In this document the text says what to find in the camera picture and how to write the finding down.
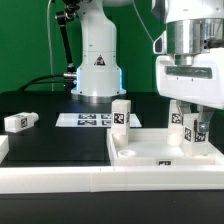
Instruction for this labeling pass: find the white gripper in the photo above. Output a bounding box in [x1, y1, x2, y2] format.
[156, 48, 224, 132]

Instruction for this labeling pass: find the white square tabletop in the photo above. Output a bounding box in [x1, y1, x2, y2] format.
[107, 128, 224, 167]

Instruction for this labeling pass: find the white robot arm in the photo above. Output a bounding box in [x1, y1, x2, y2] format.
[62, 0, 224, 132]

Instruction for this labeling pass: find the white obstacle fence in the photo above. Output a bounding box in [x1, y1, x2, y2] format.
[0, 133, 224, 195]

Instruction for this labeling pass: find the grey thin cable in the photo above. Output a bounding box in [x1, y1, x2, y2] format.
[131, 0, 158, 44]

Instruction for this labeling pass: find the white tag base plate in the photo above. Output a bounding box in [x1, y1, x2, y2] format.
[56, 113, 141, 128]

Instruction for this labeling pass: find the black cable bundle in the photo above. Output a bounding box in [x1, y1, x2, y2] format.
[18, 73, 78, 93]

